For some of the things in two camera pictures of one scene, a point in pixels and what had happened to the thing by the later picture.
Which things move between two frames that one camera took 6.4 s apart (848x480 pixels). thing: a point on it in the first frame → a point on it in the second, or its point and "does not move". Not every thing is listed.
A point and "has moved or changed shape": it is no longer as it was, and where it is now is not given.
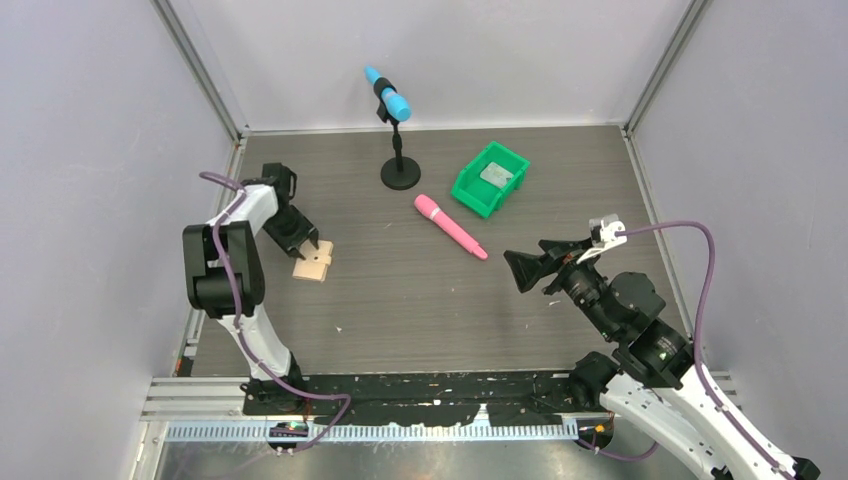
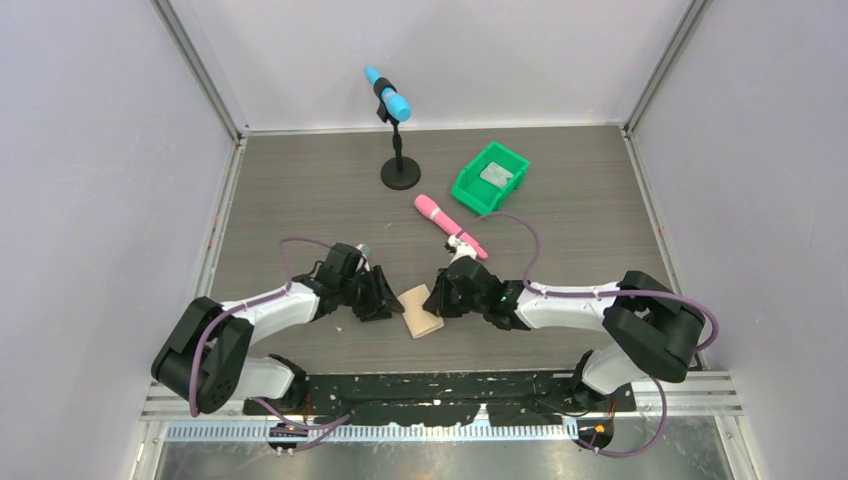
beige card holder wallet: [316, 263] has moved or changed shape
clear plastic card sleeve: [496, 174] does not move
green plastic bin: [495, 174] does not move
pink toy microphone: [429, 208] does not move
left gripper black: [290, 241] → [380, 301]
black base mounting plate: [432, 397] does not move
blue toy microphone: [396, 105] does not move
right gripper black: [526, 268] → [438, 304]
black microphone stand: [399, 173] does not move
